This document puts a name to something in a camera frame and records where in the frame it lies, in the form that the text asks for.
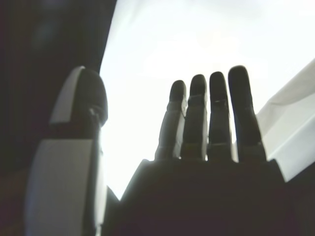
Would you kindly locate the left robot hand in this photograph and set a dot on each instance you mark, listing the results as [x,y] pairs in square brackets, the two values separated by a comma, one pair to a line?
[197,196]

